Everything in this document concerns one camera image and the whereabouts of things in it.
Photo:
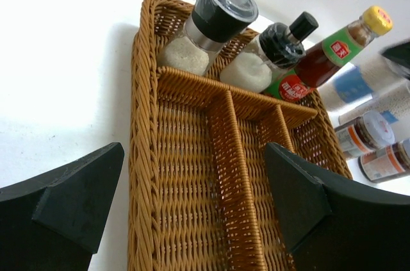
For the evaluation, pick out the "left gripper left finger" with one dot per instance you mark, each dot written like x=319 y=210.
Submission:
x=56 y=220

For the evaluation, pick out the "tall jar blue label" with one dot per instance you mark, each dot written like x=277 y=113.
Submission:
x=392 y=105
x=372 y=77

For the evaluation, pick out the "salt bottle black knob cap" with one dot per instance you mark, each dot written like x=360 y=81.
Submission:
x=269 y=55

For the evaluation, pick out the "yellow cap sauce bottle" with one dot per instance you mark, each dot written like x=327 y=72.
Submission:
x=327 y=57

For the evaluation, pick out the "brown wicker divided basket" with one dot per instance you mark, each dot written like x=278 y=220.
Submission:
x=199 y=197

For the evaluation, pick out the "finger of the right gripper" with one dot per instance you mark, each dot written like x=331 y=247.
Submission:
x=397 y=57

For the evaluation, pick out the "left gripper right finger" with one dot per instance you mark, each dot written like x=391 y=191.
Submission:
x=330 y=222

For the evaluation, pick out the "short sauce jar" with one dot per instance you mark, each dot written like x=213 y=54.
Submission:
x=389 y=163
x=364 y=134

